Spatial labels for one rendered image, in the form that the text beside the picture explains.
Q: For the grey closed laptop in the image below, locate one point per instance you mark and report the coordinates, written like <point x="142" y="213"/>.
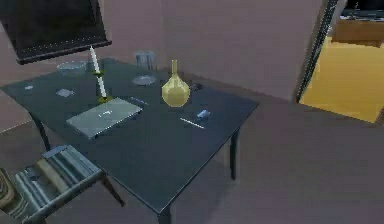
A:
<point x="104" y="116"/>

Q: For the grey striped chair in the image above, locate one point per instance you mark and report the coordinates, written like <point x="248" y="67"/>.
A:
<point x="50" y="183"/>

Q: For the thin white pen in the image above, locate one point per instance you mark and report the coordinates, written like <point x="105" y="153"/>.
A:
<point x="192" y="123"/>

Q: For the small blue-grey block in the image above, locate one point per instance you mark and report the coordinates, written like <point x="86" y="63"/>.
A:
<point x="203" y="114"/>

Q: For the yellow round-bellied vase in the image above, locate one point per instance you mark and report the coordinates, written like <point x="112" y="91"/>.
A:
<point x="175" y="90"/>

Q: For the dark blue-grey table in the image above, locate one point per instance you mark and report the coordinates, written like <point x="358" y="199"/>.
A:
<point x="156" y="150"/>

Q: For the thin blue-grey pencil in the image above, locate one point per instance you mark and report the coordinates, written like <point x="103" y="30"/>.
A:
<point x="139" y="100"/>

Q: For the grey round plate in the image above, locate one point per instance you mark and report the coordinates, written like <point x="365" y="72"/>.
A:
<point x="144" y="80"/>

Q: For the clear glass cup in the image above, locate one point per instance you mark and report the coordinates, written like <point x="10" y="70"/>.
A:
<point x="145" y="60"/>

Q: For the small grey flat square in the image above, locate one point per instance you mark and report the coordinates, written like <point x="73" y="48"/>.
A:
<point x="65" y="92"/>

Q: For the brown wooden cabinet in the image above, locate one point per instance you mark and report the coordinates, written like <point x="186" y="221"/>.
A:
<point x="359" y="31"/>

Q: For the dark door frame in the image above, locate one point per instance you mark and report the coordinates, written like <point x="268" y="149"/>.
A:
<point x="316" y="46"/>

